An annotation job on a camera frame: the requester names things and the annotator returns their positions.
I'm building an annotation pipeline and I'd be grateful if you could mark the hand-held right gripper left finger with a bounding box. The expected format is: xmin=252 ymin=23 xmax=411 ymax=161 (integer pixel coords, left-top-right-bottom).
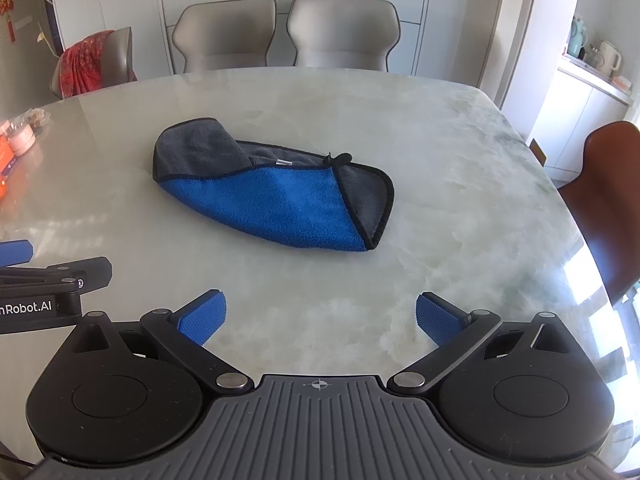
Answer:
xmin=67 ymin=288 xmax=254 ymax=396

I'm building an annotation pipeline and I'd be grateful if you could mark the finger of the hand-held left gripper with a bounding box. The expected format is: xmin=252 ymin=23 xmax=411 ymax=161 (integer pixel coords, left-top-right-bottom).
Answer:
xmin=0 ymin=256 xmax=113 ymax=292
xmin=0 ymin=239 xmax=35 ymax=267

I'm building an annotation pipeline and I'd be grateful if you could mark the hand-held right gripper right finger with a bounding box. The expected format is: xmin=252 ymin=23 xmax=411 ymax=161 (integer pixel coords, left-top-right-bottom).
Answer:
xmin=386 ymin=291 xmax=577 ymax=396

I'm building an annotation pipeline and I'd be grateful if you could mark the blue and grey towel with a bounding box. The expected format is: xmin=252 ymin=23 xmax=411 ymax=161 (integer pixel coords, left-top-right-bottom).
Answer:
xmin=151 ymin=117 xmax=396 ymax=253

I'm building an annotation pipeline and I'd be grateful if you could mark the orange box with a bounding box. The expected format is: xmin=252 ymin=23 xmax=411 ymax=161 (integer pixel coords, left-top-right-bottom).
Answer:
xmin=0 ymin=136 xmax=22 ymax=197

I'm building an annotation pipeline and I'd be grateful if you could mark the red patterned cloth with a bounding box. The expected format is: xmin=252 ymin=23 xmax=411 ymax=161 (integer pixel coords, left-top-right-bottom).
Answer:
xmin=58 ymin=31 xmax=119 ymax=99

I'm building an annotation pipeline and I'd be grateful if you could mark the brown leather chair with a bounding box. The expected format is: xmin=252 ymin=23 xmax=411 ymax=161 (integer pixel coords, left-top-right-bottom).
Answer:
xmin=556 ymin=120 xmax=640 ymax=307

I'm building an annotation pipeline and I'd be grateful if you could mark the beige dining chair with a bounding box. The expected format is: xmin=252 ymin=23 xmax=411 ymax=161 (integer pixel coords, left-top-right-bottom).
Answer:
xmin=52 ymin=26 xmax=139 ymax=101

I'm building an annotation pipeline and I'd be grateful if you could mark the white branch decoration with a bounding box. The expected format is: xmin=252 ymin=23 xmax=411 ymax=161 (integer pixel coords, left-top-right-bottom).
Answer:
xmin=32 ymin=0 xmax=64 ymax=59

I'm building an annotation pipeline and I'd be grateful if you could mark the white low cabinet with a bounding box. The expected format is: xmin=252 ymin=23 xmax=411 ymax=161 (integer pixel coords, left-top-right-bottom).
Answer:
xmin=526 ymin=54 xmax=637 ymax=184

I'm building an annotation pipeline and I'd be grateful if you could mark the grey padded dining chair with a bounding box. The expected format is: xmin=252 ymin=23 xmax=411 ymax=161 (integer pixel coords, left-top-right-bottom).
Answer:
xmin=171 ymin=0 xmax=278 ymax=74
xmin=287 ymin=0 xmax=402 ymax=72

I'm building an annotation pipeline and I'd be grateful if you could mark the white jug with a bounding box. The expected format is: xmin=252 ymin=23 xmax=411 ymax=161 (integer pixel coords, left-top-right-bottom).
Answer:
xmin=596 ymin=40 xmax=623 ymax=78

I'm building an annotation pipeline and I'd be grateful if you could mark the teal kettle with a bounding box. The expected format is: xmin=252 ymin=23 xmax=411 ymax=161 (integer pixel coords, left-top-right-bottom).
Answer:
xmin=566 ymin=17 xmax=589 ymax=59

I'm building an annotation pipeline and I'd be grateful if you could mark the red knot wall decoration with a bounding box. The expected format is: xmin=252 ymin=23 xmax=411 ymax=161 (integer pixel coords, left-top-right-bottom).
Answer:
xmin=0 ymin=0 xmax=19 ymax=44

